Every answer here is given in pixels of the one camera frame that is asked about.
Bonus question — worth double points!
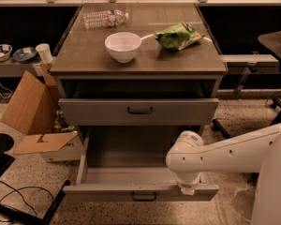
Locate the grey drawer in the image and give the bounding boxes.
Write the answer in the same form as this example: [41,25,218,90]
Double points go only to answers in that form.
[59,98,218,126]
[64,126,218,202]

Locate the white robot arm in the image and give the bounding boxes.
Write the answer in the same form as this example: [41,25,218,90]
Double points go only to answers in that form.
[166,123,281,225]

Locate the grey drawer cabinet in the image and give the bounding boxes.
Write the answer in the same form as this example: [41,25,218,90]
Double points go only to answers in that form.
[51,2,227,134]

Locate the grey top drawer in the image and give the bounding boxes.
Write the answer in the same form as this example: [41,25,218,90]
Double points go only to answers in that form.
[59,98,218,126]

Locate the open cardboard box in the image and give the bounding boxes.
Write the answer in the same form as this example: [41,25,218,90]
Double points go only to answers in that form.
[1,64,82,162]

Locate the black chair base right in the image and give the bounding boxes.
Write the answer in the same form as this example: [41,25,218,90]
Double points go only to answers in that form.
[211,98,281,139]

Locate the green chip bag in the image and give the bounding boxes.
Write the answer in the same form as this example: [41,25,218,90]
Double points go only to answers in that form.
[154,22,204,51]

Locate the dark side table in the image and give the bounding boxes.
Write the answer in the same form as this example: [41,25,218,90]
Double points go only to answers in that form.
[259,31,281,60]

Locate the clear plastic water bottle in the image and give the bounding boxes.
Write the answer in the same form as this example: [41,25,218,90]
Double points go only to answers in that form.
[82,9,129,29]

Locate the white paper cup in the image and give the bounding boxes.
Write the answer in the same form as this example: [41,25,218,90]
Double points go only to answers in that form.
[36,43,52,64]

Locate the blue patterned bowl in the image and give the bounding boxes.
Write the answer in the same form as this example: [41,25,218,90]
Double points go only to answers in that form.
[12,47,37,63]

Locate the blue white bowl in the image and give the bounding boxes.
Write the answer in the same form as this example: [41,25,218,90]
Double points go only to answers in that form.
[0,44,12,62]

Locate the black cable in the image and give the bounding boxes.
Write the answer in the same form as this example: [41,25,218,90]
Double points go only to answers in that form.
[0,179,55,224]

